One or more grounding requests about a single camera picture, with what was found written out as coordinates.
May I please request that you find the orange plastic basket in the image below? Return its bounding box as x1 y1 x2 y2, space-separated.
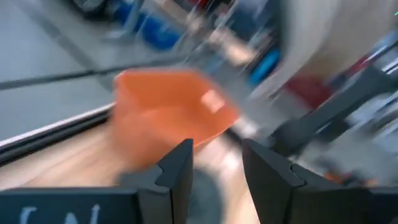
109 68 241 170

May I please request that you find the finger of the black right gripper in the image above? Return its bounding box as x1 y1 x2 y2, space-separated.
269 65 398 157

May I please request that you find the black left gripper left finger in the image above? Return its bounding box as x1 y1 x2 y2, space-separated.
118 138 195 224

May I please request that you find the blue container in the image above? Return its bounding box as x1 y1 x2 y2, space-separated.
116 0 186 51

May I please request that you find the red box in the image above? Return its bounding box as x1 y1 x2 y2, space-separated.
284 75 335 110

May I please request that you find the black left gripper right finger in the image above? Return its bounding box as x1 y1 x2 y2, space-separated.
242 138 374 224

